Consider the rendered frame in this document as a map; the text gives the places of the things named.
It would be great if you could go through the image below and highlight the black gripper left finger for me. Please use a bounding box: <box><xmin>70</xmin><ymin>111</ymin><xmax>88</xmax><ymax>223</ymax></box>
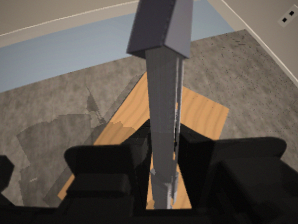
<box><xmin>64</xmin><ymin>119</ymin><xmax>152</xmax><ymax>209</ymax></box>

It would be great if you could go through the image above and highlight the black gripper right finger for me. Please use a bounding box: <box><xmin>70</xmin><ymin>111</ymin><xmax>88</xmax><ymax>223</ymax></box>
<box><xmin>178</xmin><ymin>123</ymin><xmax>287</xmax><ymax>208</ymax></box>

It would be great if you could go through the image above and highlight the light wooden board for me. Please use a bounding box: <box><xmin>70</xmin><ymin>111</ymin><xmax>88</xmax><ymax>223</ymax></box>
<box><xmin>58</xmin><ymin>70</ymin><xmax>229</xmax><ymax>209</ymax></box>

